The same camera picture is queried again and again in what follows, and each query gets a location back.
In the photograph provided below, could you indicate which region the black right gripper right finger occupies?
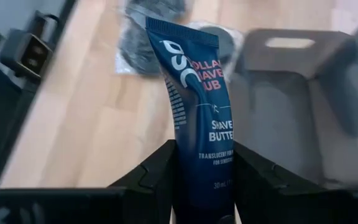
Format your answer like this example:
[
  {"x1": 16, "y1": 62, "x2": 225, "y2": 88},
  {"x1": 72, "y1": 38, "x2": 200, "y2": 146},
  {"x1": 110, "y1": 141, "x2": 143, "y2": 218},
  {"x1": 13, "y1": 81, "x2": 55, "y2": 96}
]
[{"x1": 234, "y1": 141, "x2": 358, "y2": 224}]

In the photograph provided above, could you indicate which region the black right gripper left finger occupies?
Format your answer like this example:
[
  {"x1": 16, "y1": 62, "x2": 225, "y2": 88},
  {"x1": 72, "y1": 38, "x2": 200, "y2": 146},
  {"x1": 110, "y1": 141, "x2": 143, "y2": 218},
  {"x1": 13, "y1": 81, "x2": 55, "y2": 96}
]
[{"x1": 0, "y1": 139, "x2": 177, "y2": 224}]

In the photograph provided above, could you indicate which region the black camera cable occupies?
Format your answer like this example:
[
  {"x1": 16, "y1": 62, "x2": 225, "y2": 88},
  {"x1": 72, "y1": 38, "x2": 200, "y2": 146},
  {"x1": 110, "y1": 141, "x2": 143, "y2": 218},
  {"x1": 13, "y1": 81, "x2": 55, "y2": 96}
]
[{"x1": 34, "y1": 11, "x2": 61, "y2": 35}]

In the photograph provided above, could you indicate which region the blue shave butter tube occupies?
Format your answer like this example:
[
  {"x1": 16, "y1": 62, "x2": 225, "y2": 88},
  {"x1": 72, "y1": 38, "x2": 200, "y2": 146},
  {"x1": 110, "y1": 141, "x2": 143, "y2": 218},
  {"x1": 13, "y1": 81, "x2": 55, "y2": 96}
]
[{"x1": 144, "y1": 16, "x2": 237, "y2": 224}]

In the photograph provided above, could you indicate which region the black table-level camera box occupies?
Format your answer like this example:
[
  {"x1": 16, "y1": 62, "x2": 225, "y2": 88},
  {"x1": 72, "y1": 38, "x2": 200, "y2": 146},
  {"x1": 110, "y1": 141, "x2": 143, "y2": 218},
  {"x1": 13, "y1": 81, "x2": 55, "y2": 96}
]
[{"x1": 0, "y1": 29, "x2": 55, "y2": 80}]

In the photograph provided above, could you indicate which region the black aluminium table frame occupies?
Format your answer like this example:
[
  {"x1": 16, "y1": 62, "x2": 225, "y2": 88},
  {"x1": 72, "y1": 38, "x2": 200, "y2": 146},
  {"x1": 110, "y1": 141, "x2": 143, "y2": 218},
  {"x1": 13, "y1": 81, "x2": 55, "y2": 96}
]
[{"x1": 0, "y1": 0, "x2": 79, "y2": 195}]

